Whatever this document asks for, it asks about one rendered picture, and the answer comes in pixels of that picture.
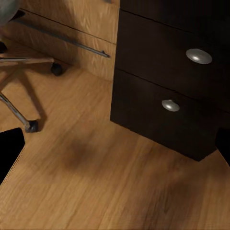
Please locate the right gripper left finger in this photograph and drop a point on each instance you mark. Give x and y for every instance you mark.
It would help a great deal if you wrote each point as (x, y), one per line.
(11, 144)

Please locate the cabinet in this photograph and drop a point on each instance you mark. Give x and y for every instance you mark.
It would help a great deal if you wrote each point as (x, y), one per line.
(172, 72)
(82, 33)

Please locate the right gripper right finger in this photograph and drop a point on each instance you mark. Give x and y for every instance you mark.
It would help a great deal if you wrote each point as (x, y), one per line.
(222, 143)

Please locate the swivel chair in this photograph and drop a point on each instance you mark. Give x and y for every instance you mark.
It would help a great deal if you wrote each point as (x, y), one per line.
(9, 10)

